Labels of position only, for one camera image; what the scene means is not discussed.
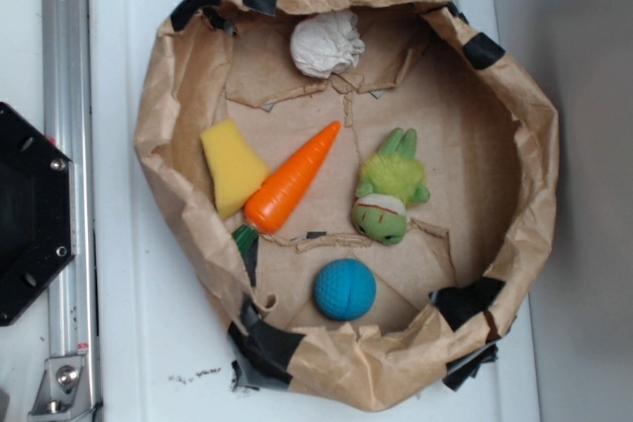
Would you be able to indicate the brown paper bag bin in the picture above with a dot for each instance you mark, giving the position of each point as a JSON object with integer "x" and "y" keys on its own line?
{"x": 487, "y": 136}

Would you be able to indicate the orange plastic carrot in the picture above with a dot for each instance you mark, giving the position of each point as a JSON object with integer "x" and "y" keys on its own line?
{"x": 267, "y": 210}

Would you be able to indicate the green plush toy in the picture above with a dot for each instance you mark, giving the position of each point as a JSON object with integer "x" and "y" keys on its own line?
{"x": 390, "y": 181}

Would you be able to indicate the yellow sponge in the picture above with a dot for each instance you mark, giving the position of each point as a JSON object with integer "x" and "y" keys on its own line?
{"x": 237, "y": 170}

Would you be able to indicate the blue dimpled ball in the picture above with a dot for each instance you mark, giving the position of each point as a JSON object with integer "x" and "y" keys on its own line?
{"x": 344, "y": 289}

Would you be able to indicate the crumpled white paper ball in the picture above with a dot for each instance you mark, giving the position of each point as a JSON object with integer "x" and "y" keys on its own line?
{"x": 328, "y": 43}

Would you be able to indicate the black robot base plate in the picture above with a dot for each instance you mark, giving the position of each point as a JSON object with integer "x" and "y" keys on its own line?
{"x": 36, "y": 218}

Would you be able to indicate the metal corner bracket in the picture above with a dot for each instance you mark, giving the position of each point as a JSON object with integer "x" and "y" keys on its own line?
{"x": 67, "y": 391}

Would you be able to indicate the aluminium rail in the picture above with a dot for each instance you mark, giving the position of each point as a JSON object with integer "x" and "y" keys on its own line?
{"x": 72, "y": 296}

